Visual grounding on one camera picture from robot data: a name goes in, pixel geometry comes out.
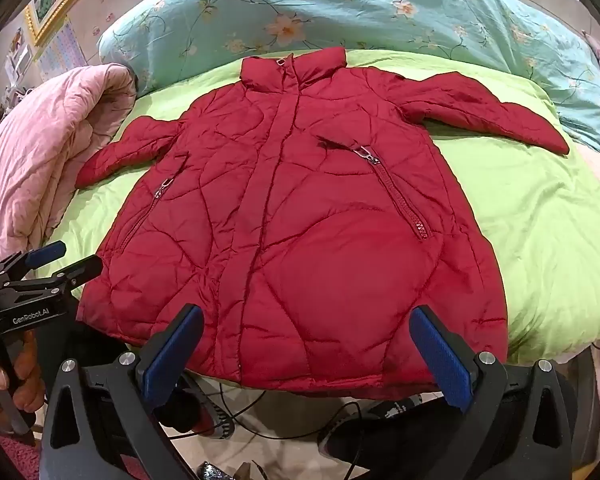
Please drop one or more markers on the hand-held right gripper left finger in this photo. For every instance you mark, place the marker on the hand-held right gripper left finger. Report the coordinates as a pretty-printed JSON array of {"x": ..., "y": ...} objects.
[{"x": 176, "y": 355}]

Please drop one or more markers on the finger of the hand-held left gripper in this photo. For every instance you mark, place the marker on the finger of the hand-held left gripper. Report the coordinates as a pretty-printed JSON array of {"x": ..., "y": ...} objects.
[
  {"x": 80, "y": 270},
  {"x": 45, "y": 255}
]

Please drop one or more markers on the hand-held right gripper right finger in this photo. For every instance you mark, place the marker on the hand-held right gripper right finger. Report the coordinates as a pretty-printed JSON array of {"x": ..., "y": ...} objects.
[{"x": 442, "y": 360}]

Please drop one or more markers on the red quilted jacket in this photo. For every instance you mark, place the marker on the red quilted jacket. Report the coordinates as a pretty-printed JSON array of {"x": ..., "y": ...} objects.
[{"x": 300, "y": 210}]

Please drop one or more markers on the person's left hand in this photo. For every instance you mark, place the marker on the person's left hand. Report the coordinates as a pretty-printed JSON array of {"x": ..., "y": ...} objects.
[{"x": 30, "y": 380}]

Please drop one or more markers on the black and red slipper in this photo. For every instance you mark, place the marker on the black and red slipper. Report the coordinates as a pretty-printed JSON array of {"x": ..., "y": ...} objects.
[{"x": 205, "y": 410}]

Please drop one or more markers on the black shoe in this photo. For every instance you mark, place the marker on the black shoe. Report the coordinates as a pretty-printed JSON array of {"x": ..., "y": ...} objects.
[{"x": 380, "y": 430}]

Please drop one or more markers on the pink quilt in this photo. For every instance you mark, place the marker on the pink quilt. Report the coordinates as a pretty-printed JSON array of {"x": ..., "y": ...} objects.
[{"x": 40, "y": 150}]

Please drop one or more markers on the green bed sheet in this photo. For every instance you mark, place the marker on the green bed sheet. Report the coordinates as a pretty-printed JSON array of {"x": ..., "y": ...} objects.
[{"x": 530, "y": 220}]

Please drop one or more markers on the cluttered shelf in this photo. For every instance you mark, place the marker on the cluttered shelf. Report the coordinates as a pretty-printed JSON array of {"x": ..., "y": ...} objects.
[{"x": 15, "y": 65}]

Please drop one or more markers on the teal floral quilt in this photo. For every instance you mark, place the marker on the teal floral quilt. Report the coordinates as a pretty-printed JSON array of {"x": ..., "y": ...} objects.
[{"x": 330, "y": 5}]

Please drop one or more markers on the wall chart poster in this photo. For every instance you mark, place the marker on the wall chart poster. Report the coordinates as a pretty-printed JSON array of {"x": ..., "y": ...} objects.
[{"x": 62, "y": 50}]

